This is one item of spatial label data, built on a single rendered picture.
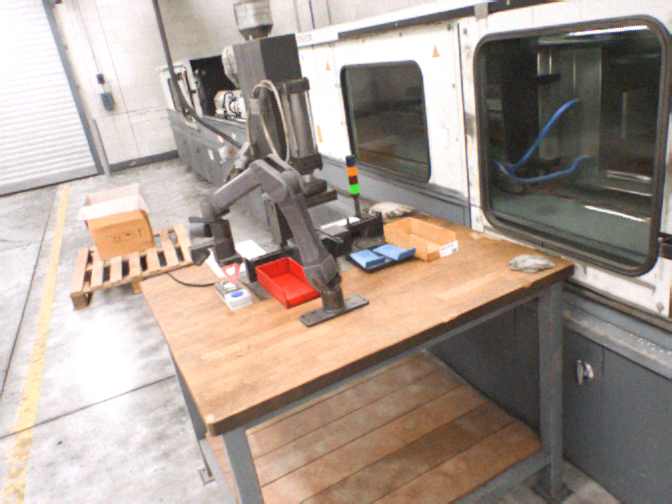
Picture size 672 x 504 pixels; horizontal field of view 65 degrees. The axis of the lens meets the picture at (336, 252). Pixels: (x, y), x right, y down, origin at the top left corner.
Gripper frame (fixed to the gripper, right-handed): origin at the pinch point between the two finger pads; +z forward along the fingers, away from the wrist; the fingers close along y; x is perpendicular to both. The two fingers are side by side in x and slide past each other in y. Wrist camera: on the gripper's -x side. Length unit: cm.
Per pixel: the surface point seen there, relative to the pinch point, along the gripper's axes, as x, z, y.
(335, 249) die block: 39.3, 4.4, -9.6
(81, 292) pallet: -62, 84, -279
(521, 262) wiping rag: 76, 6, 41
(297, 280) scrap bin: 20.4, 7.1, -1.1
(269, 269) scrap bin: 14.3, 3.7, -9.4
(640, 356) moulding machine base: 89, 30, 71
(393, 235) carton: 58, 3, -1
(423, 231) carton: 70, 4, 0
